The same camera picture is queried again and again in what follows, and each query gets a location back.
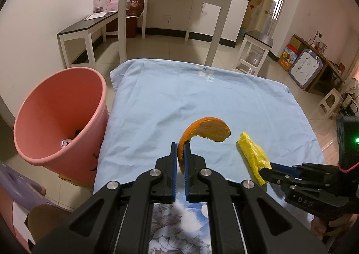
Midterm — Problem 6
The children's drawing board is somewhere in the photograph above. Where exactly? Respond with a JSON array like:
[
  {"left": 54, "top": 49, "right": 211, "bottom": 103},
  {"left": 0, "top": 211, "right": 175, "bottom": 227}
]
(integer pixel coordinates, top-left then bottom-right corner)
[{"left": 288, "top": 49, "right": 324, "bottom": 91}]

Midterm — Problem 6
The purple plastic stool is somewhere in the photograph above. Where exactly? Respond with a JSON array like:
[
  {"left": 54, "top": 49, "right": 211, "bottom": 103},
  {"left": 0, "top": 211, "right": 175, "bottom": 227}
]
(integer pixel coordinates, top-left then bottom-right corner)
[{"left": 0, "top": 161, "right": 57, "bottom": 210}]

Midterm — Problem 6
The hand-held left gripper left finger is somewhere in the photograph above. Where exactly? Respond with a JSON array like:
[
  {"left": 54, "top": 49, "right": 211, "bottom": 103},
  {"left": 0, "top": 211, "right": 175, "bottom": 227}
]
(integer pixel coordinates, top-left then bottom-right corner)
[{"left": 32, "top": 142, "right": 178, "bottom": 254}]

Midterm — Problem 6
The wooden desk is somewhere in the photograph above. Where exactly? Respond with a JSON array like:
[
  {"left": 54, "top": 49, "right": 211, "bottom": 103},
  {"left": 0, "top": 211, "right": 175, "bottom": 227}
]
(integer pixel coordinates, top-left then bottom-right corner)
[{"left": 289, "top": 33, "right": 345, "bottom": 96}]

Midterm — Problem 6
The yellow plastic bag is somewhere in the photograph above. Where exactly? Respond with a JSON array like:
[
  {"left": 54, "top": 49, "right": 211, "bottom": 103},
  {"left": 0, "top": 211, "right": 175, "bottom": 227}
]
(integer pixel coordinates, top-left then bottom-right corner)
[{"left": 237, "top": 132, "right": 272, "bottom": 186}]

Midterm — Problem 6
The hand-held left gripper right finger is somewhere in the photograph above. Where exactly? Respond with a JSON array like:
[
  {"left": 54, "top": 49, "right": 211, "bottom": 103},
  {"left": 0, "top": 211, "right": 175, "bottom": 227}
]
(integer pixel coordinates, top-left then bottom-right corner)
[{"left": 184, "top": 143, "right": 328, "bottom": 254}]

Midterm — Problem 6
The brown cardboard roll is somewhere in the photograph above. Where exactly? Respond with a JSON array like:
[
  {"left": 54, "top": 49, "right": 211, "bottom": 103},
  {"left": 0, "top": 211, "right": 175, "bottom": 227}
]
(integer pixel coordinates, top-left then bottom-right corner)
[{"left": 25, "top": 205, "right": 74, "bottom": 245}]

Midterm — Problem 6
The white plastic stool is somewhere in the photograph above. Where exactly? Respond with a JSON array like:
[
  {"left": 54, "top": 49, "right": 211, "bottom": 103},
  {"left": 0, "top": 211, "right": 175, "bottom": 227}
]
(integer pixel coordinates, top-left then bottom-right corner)
[{"left": 318, "top": 88, "right": 347, "bottom": 120}]

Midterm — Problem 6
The pink plastic bin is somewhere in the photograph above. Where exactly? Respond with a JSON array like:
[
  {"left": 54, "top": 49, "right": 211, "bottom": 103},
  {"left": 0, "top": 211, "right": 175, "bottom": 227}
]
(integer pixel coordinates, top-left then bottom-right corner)
[{"left": 13, "top": 67, "right": 110, "bottom": 187}]

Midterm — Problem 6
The white paper sheet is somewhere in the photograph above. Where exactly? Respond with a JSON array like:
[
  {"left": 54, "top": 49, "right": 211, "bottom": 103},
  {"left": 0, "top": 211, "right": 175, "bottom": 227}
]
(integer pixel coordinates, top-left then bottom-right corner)
[{"left": 84, "top": 12, "right": 108, "bottom": 21}]

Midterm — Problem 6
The person's right hand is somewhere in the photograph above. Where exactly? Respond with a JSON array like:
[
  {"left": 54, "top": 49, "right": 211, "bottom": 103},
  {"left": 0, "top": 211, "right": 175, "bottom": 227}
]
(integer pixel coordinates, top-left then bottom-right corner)
[{"left": 310, "top": 213, "right": 359, "bottom": 243}]

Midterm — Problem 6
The red paper bag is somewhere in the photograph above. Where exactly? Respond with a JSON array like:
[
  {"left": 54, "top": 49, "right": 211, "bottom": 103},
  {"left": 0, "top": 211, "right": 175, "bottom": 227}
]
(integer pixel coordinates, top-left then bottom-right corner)
[{"left": 126, "top": 0, "right": 146, "bottom": 38}]

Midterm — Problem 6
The orange peel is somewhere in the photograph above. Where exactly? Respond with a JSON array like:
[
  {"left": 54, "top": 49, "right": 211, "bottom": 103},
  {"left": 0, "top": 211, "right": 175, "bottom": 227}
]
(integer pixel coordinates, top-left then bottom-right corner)
[{"left": 178, "top": 117, "right": 232, "bottom": 176}]

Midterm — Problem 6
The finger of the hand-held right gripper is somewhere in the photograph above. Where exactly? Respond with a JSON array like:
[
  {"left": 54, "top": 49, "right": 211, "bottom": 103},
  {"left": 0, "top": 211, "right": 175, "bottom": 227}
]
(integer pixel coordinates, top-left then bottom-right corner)
[
  {"left": 269, "top": 162, "right": 339, "bottom": 179},
  {"left": 258, "top": 168, "right": 298, "bottom": 188}
]

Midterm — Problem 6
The pink white panel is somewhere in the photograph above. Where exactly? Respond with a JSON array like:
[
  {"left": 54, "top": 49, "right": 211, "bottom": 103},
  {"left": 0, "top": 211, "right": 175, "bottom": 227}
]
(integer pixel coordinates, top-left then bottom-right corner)
[{"left": 0, "top": 187, "right": 37, "bottom": 254}]

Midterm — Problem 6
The small white side table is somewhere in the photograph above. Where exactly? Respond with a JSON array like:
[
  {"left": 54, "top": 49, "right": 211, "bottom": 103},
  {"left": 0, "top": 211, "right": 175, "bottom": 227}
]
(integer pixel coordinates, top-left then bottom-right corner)
[{"left": 233, "top": 30, "right": 274, "bottom": 77}]

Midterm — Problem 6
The colourful fruit carton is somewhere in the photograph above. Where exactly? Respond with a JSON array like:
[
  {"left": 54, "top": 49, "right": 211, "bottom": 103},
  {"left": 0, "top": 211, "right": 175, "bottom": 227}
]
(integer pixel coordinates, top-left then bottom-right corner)
[{"left": 278, "top": 44, "right": 300, "bottom": 72}]

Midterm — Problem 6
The white dark-top bench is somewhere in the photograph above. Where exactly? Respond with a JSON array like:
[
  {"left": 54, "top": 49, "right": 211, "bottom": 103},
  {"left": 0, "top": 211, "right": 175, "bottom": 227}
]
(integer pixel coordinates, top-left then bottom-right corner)
[{"left": 57, "top": 11, "right": 121, "bottom": 68}]

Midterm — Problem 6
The light blue tablecloth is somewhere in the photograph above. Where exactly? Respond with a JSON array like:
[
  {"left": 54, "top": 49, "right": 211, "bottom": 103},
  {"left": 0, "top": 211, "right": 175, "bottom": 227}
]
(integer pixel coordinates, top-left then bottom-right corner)
[{"left": 92, "top": 58, "right": 326, "bottom": 254}]

